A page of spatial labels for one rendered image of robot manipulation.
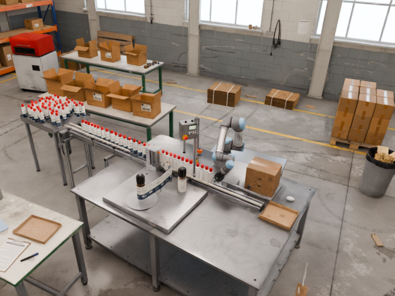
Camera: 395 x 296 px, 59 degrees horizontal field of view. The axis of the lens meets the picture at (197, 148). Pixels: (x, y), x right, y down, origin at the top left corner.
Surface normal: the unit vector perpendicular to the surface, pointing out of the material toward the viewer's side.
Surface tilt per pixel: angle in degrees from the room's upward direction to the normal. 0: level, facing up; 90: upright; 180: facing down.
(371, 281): 0
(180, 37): 90
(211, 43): 90
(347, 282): 0
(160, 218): 0
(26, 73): 90
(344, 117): 90
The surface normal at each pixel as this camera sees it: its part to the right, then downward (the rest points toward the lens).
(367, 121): -0.27, 0.43
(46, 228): 0.03, -0.86
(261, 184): -0.48, 0.43
